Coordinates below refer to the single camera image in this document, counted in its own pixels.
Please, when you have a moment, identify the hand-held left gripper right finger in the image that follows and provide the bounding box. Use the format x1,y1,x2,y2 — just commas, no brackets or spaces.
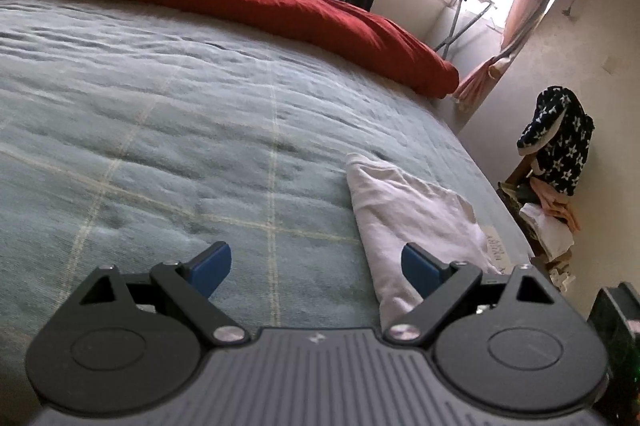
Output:
385,243,557,348

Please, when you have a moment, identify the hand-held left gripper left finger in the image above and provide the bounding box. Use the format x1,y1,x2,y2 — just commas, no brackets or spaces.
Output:
75,242,249,348

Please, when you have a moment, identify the white printed t-shirt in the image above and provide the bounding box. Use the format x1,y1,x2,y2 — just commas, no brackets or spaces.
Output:
345,152,503,331

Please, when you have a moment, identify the pile of clothes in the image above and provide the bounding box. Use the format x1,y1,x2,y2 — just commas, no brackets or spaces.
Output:
497,176,581,291

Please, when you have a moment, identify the wooden chair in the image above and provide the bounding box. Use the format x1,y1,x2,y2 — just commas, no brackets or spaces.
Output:
505,153,543,201

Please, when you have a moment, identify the green checked bed blanket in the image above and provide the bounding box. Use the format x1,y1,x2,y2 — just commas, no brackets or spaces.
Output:
0,0,536,387

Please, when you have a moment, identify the navy star-print garment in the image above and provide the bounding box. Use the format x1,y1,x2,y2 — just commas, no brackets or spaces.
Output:
516,86,596,197

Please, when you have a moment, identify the pink striped curtain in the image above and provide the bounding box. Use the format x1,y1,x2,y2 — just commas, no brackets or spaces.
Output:
452,0,588,111

